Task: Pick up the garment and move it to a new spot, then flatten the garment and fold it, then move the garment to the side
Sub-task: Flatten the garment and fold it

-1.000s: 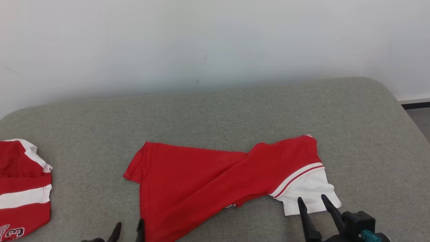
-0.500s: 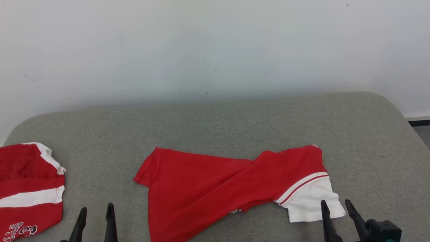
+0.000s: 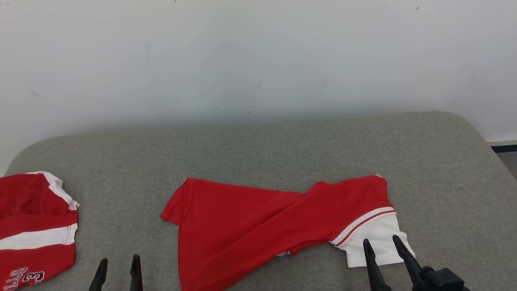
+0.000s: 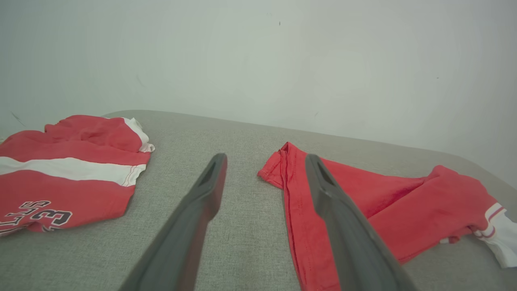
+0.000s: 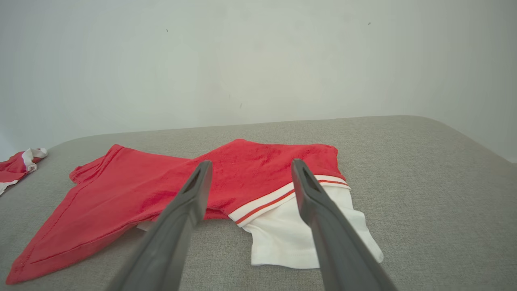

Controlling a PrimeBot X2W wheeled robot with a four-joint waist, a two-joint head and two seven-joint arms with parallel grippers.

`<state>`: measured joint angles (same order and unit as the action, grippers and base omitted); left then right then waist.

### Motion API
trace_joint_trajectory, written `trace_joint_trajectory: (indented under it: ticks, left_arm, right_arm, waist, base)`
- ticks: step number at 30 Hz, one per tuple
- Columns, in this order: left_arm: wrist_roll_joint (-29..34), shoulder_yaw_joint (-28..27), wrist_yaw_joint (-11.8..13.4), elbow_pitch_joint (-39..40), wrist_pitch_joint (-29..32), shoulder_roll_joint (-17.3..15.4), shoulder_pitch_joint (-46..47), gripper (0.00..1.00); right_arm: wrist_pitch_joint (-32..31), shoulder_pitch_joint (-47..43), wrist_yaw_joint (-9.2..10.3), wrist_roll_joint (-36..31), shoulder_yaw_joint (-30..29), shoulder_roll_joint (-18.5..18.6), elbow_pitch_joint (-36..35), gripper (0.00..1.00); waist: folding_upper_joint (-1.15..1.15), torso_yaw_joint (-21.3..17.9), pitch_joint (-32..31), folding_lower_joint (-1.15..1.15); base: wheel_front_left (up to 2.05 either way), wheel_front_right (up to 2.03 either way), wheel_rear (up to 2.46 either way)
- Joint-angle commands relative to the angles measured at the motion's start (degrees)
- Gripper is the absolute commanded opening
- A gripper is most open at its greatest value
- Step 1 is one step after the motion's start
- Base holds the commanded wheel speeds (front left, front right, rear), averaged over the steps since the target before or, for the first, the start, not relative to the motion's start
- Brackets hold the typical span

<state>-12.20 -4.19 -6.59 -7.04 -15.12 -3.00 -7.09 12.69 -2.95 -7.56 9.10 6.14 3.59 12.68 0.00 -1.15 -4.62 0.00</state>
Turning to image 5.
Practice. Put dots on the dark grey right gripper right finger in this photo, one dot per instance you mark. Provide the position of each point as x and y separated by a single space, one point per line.
339 250

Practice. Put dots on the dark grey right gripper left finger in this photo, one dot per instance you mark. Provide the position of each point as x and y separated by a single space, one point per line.
169 246

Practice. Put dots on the red basketball jersey white sleeves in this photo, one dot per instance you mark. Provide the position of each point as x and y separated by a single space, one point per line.
250 169

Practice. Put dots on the red shorts with white stripe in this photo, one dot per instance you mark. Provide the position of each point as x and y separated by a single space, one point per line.
12 166

